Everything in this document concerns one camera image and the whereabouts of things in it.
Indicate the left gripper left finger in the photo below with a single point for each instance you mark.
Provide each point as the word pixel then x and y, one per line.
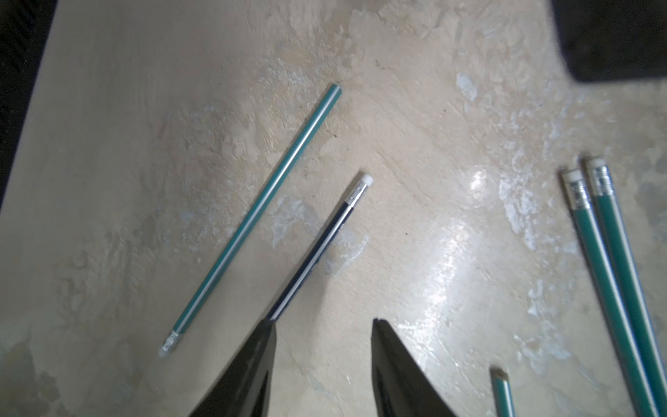
pixel 243 388

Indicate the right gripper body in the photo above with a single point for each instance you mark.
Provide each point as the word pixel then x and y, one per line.
pixel 611 40

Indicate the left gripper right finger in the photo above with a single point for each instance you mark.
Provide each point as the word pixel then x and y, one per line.
pixel 400 387

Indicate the teal pencil pair horizontal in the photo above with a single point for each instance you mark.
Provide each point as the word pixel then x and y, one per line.
pixel 502 392

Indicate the teal pencil pair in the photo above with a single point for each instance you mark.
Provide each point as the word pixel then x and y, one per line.
pixel 596 214

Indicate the dark pencil pair angled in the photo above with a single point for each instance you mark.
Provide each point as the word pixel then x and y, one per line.
pixel 319 247

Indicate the teal pencil diagonal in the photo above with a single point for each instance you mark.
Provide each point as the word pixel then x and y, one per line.
pixel 289 160

